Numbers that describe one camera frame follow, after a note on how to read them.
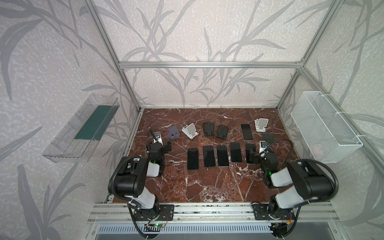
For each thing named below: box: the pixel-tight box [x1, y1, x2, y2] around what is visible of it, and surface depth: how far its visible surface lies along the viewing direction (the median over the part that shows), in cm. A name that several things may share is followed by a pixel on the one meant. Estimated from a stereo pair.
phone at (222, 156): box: [216, 145, 229, 167], surface depth 95 cm
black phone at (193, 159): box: [187, 147, 199, 170], surface depth 96 cm
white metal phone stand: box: [181, 122, 199, 140], surface depth 103 cm
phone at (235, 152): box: [230, 142, 242, 163], surface depth 98 cm
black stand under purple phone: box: [216, 125, 229, 140], surface depth 101 cm
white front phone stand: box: [254, 118, 269, 133], surface depth 107 cm
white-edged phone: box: [240, 123, 254, 142], surface depth 108 cm
